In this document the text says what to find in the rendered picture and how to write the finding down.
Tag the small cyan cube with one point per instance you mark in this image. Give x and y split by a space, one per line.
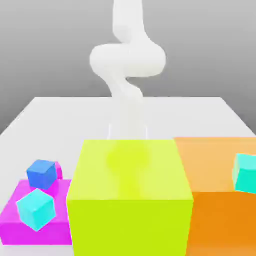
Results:
36 210

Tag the large orange box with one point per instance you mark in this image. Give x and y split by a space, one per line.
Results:
220 220

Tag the small turquoise cube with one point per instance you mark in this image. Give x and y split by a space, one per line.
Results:
245 176

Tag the large yellow-green box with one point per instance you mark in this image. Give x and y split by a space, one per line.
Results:
130 220

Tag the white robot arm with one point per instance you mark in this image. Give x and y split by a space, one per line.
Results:
128 60

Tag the large magenta box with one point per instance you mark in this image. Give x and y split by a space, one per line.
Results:
12 230

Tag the small blue cube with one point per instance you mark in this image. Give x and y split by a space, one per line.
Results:
41 176

